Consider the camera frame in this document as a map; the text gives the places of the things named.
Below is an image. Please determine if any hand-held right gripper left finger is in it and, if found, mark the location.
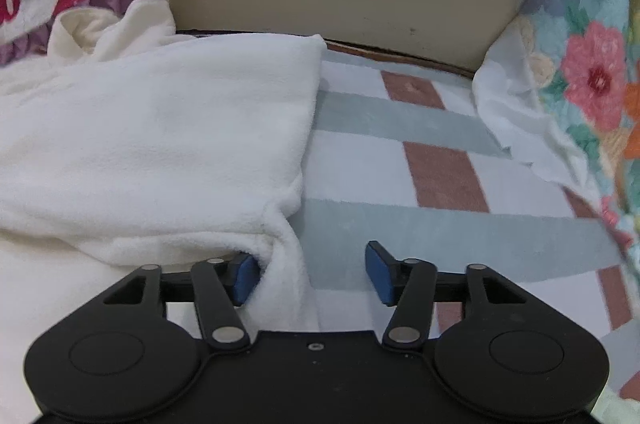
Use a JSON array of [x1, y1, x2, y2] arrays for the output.
[[102, 253, 261, 351]]

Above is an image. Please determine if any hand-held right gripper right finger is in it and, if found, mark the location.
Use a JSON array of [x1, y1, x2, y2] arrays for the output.
[[365, 240, 530, 349]]

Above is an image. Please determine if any cream fleece garment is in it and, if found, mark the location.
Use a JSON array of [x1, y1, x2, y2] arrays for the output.
[[0, 0, 328, 355]]

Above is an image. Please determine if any checked rug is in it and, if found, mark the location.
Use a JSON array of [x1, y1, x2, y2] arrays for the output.
[[295, 39, 640, 405]]

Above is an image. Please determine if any beige bed base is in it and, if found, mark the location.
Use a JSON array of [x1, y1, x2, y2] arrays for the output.
[[167, 0, 521, 79]]

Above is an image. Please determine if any floral quilt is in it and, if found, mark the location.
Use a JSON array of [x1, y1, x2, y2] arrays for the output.
[[472, 0, 640, 265]]

